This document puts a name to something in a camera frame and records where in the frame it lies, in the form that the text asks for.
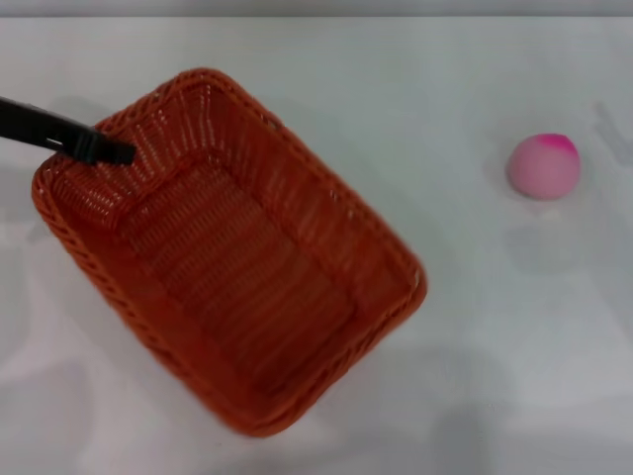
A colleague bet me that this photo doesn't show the orange woven plastic basket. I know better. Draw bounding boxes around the orange woven plastic basket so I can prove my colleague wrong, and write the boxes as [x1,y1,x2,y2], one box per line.
[31,67,429,439]

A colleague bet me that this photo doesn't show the pink toy peach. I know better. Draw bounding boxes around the pink toy peach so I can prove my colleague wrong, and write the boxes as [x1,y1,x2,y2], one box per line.
[504,132,581,201]

